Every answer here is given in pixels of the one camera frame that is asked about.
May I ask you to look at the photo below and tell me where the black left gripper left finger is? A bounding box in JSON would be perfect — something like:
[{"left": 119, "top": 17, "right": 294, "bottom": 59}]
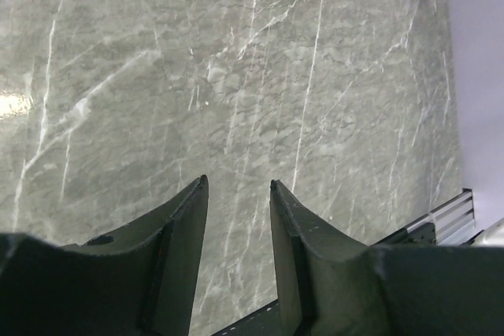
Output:
[{"left": 1, "top": 176, "right": 209, "bottom": 335}]

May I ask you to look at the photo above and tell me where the aluminium extrusion rail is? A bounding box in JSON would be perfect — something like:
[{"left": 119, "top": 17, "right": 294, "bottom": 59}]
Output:
[{"left": 406, "top": 189, "right": 476, "bottom": 246}]

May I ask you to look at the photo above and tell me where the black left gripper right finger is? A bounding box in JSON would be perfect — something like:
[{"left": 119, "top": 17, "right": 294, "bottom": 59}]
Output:
[{"left": 270, "top": 180, "right": 503, "bottom": 335}]

